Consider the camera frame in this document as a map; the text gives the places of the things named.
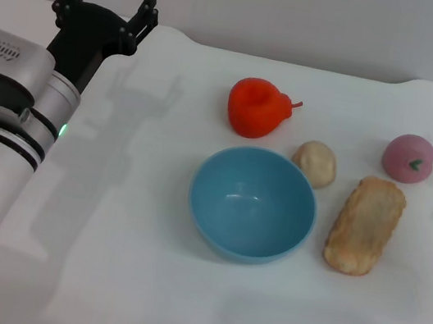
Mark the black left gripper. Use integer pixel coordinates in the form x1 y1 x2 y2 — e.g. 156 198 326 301
37 0 163 105

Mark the tan ridged shrimp toy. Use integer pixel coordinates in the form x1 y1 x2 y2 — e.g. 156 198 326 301
319 170 411 283

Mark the blue bowl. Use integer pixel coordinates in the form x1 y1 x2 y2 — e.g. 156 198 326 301
178 137 327 275

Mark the pink peach toy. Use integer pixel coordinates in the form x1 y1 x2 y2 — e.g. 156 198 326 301
377 129 433 189

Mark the beige round bun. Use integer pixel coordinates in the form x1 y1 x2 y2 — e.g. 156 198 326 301
287 136 343 193

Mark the red pear toy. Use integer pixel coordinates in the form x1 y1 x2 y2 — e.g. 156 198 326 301
222 73 307 147

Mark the left wrist camera housing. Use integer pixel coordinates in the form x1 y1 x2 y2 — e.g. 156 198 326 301
0 24 62 120

